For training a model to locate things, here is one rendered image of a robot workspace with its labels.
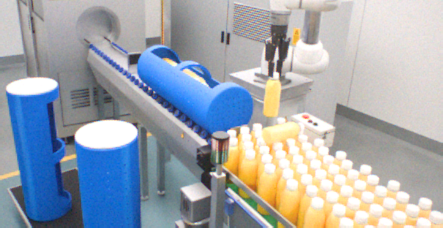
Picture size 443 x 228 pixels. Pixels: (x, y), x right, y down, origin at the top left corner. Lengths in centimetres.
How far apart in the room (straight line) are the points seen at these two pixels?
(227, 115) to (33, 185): 137
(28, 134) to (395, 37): 347
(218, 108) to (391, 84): 290
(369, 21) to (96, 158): 346
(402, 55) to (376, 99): 56
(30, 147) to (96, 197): 81
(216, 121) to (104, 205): 65
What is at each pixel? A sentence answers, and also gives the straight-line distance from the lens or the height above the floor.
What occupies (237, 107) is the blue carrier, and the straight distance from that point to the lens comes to 202.
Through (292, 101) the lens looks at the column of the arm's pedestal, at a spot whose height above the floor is 99.
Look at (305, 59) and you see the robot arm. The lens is 244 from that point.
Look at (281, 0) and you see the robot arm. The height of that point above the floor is 167.
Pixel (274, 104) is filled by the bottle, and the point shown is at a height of 121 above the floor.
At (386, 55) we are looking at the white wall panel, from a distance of 457.
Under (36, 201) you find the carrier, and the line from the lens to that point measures 287.
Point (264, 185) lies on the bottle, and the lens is 158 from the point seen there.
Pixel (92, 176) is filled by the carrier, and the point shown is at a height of 89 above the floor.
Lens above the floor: 189
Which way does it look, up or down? 22 degrees down
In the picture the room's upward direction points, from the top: 3 degrees clockwise
